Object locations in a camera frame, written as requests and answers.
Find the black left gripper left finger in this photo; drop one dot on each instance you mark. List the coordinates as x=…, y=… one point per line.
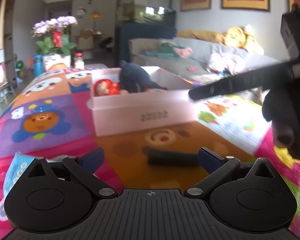
x=82, y=171

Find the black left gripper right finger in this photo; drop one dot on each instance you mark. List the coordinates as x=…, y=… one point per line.
x=219, y=169

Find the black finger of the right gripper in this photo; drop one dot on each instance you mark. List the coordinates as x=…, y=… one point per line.
x=265, y=77

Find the pink cardboard box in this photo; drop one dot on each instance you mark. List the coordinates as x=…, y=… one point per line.
x=167, y=106

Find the black cylinder roll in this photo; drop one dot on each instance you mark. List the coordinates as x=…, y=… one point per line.
x=170, y=158

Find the blue wet wipes pack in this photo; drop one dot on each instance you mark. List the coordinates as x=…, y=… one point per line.
x=19, y=164

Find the red doll figure toy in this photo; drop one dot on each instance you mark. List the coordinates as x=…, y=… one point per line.
x=104, y=87

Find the black plush toy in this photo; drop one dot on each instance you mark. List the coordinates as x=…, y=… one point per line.
x=134, y=79

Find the pink white clothes pile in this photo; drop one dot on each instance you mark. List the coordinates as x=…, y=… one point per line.
x=226, y=63

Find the yellow duck plush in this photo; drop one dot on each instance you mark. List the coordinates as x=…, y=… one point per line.
x=235, y=37

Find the colourful cartoon play mat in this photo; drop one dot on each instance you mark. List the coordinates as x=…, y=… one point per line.
x=50, y=121

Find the mustard yellow pillow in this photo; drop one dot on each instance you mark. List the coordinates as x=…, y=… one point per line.
x=209, y=36

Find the grey sofa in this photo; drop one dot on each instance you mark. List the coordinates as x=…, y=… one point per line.
x=194, y=68

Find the green clothes on sofa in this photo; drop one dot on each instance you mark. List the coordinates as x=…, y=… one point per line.
x=167, y=51

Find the red lid glass jar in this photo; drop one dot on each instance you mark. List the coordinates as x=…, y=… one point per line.
x=78, y=60

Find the blue water bottle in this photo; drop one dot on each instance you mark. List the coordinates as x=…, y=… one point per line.
x=38, y=67

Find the dining chair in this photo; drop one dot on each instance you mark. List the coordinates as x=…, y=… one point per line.
x=85, y=39

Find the purple orchid flower pot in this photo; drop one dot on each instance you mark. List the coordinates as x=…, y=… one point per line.
x=54, y=42

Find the glass fish tank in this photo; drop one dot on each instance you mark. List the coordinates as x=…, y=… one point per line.
x=154, y=12

